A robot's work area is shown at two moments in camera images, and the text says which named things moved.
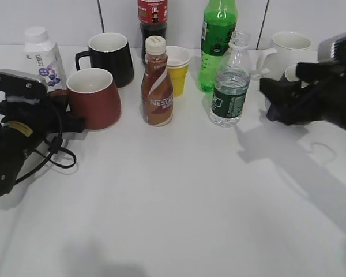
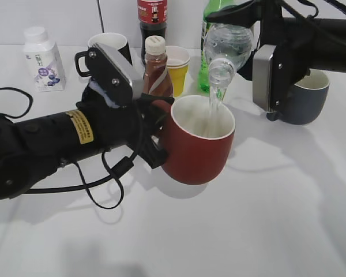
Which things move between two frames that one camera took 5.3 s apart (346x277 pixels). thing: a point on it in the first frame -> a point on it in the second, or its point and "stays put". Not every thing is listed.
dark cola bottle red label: x=153 y=15 stays put
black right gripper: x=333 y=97 -> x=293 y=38
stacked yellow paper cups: x=178 y=61 stays put
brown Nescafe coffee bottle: x=157 y=96 stays put
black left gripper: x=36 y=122 -> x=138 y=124
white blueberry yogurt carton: x=41 y=57 stays put
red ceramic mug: x=94 y=98 -> x=201 y=129
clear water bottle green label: x=232 y=81 -> x=228 y=47
